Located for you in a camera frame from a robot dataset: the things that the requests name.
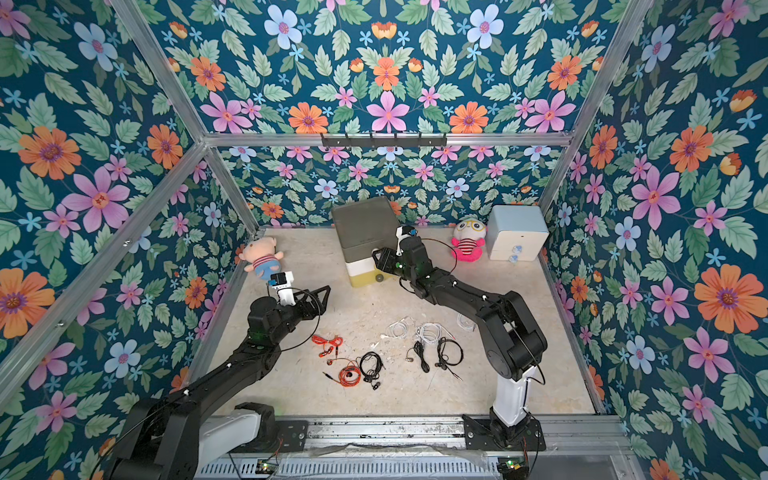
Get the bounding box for three-tier colored drawer cabinet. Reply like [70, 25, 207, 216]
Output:
[331, 197, 400, 288]

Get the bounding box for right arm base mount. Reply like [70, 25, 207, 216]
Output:
[461, 413, 547, 452]

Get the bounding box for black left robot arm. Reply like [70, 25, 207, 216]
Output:
[104, 285, 331, 479]

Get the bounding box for pink white plush toy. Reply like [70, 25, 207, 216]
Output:
[451, 218, 487, 263]

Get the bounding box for red wired earphones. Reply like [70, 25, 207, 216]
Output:
[323, 360, 363, 388]
[311, 335, 344, 358]

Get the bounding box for white wired earphones right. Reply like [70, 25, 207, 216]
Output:
[457, 314, 477, 332]

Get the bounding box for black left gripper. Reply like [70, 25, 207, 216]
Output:
[267, 286, 329, 346]

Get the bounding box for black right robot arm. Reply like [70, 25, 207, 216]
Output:
[372, 236, 548, 430]

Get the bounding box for white wired earphones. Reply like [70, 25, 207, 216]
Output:
[457, 314, 477, 332]
[370, 316, 414, 349]
[415, 322, 456, 345]

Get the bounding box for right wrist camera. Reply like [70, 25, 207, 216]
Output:
[396, 225, 418, 256]

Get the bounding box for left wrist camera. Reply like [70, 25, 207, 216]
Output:
[268, 271, 295, 305]

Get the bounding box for black wired earphones right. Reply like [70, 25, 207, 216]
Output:
[435, 336, 465, 380]

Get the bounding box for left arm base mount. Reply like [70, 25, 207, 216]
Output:
[233, 402, 309, 454]

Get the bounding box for pink pig plush toy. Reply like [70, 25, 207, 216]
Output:
[238, 237, 284, 282]

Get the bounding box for black wired earphones left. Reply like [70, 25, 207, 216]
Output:
[358, 351, 384, 390]

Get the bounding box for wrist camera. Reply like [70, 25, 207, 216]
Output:
[268, 271, 295, 305]
[396, 225, 418, 256]

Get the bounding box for white blue mini drawer cabinet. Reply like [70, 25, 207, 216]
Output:
[486, 205, 549, 263]

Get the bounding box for white wired earphones left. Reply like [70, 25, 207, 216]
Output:
[370, 316, 414, 349]

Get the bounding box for white wired earphones middle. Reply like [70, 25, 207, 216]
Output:
[415, 322, 456, 345]

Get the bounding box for black hook rail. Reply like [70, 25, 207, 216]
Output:
[320, 133, 448, 149]

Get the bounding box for black wired earphones middle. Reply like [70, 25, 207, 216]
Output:
[406, 340, 431, 373]

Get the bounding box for black wired earphones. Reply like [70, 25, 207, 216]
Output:
[358, 351, 384, 390]
[435, 336, 465, 380]
[406, 340, 431, 373]

